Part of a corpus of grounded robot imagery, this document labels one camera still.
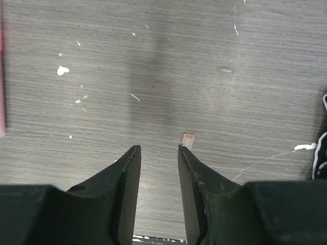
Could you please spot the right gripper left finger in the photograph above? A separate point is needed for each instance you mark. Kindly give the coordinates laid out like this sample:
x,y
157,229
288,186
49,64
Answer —
x,y
99,210

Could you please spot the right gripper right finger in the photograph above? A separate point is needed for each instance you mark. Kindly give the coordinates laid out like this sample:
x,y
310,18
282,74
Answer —
x,y
220,211

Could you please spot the small clear pen cap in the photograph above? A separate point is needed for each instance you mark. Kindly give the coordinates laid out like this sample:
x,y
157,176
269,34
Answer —
x,y
188,140

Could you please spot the pink highlighter pen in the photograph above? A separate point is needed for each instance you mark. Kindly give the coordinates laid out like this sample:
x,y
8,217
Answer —
x,y
2,95

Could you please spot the striped black white cloth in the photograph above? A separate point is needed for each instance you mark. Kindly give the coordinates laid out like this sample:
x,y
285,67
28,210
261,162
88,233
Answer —
x,y
319,161

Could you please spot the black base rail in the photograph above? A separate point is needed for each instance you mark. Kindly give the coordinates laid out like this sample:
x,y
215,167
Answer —
x,y
149,240

